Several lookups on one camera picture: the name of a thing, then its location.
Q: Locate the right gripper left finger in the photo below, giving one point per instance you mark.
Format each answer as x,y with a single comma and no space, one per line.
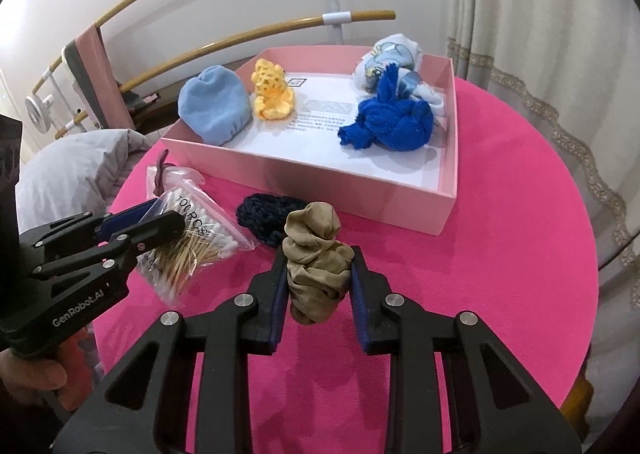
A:
183,386

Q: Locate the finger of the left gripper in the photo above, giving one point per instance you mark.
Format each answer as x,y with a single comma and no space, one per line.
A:
64,257
86,228

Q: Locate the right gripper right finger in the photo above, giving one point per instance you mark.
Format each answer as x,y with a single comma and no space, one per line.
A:
451,371

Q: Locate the cotton swabs plastic bag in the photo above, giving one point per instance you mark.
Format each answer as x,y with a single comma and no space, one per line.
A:
209,237

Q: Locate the plain light blue sock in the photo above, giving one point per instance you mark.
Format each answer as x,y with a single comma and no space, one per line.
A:
215,105

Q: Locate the beige stocking bundle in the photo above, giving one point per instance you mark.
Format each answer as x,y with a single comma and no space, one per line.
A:
318,263

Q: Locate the yellow crocheted toy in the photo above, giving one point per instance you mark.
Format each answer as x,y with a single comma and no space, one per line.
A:
274,99

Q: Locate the royal blue knitted cloth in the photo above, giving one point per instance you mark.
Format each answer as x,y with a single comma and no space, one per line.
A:
391,119

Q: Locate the person's left hand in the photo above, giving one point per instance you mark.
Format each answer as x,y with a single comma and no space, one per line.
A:
24,379

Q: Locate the grey quilted bedding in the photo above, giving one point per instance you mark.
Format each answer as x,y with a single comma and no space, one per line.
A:
78,173

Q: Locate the clear bag with brown tie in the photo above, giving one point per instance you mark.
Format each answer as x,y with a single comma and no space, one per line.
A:
163,175

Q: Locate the small white fan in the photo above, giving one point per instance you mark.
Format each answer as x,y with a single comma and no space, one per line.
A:
39,112

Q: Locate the pink round table cover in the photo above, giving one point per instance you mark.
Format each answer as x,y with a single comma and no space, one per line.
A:
517,249

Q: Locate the dark navy knitted item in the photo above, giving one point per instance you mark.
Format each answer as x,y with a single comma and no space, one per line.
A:
264,215

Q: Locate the pink grey hanging towel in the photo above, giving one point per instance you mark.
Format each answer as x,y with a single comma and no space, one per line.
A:
88,63

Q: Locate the lower wooden ballet bar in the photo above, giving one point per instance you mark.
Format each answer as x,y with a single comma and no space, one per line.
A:
249,36

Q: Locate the white printed paper sheet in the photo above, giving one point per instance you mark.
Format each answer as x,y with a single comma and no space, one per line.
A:
322,132

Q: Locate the pink cardboard box tray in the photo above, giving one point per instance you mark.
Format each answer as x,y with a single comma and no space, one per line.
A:
409,207

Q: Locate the cream embroidered curtain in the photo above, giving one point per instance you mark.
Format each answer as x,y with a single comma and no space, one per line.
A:
571,68

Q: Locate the white barre stand post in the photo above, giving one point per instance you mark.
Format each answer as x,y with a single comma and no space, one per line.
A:
333,18

